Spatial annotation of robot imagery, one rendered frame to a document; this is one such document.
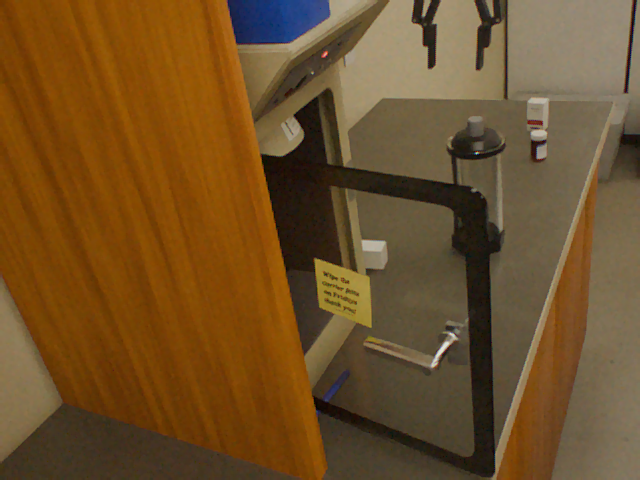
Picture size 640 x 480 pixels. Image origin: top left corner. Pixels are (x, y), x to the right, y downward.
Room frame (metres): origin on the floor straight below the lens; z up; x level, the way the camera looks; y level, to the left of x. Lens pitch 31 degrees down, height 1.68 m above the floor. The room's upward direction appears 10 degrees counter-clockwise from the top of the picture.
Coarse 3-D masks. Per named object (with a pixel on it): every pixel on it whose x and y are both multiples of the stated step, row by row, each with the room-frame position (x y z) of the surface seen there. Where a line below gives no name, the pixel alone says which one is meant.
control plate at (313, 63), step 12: (360, 24) 0.86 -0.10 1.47; (348, 36) 0.85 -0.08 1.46; (324, 48) 0.77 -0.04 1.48; (336, 48) 0.84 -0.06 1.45; (312, 60) 0.76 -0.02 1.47; (324, 60) 0.83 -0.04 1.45; (300, 72) 0.75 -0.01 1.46; (288, 84) 0.74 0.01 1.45; (276, 96) 0.73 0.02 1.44; (288, 96) 0.79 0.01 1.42
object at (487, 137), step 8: (472, 120) 1.12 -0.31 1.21; (480, 120) 1.11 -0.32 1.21; (464, 128) 1.16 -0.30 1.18; (472, 128) 1.11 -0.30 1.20; (480, 128) 1.11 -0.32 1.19; (488, 128) 1.14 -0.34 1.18; (456, 136) 1.13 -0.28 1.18; (464, 136) 1.12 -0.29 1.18; (472, 136) 1.11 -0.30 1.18; (480, 136) 1.11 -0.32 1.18; (488, 136) 1.10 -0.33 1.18; (496, 136) 1.10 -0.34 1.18; (456, 144) 1.11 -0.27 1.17; (464, 144) 1.10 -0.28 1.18; (472, 144) 1.09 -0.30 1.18; (480, 144) 1.08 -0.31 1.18; (488, 144) 1.08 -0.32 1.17; (496, 144) 1.09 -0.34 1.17
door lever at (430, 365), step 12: (444, 336) 0.55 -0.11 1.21; (372, 348) 0.55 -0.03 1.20; (384, 348) 0.54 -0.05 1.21; (396, 348) 0.54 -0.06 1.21; (408, 348) 0.54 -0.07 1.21; (444, 348) 0.53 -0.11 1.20; (456, 348) 0.54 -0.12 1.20; (396, 360) 0.53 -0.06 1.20; (408, 360) 0.52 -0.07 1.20; (420, 360) 0.52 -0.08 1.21; (432, 360) 0.51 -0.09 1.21; (432, 372) 0.50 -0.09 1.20
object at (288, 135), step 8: (288, 120) 0.90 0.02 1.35; (280, 128) 0.88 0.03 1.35; (288, 128) 0.89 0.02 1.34; (296, 128) 0.90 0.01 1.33; (272, 136) 0.86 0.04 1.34; (280, 136) 0.87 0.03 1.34; (288, 136) 0.88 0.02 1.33; (296, 136) 0.89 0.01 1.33; (264, 144) 0.85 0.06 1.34; (272, 144) 0.86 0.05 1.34; (280, 144) 0.86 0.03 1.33; (288, 144) 0.87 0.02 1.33; (296, 144) 0.88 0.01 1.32; (264, 152) 0.85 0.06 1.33; (272, 152) 0.85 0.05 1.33; (280, 152) 0.86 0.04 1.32
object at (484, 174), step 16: (448, 144) 1.13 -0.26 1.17; (464, 160) 1.09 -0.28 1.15; (480, 160) 1.08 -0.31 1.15; (496, 160) 1.09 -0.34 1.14; (464, 176) 1.09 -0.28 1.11; (480, 176) 1.08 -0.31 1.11; (496, 176) 1.09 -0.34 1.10; (480, 192) 1.08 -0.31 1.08; (496, 192) 1.09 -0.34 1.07; (496, 208) 1.08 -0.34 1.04; (496, 224) 1.08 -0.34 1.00
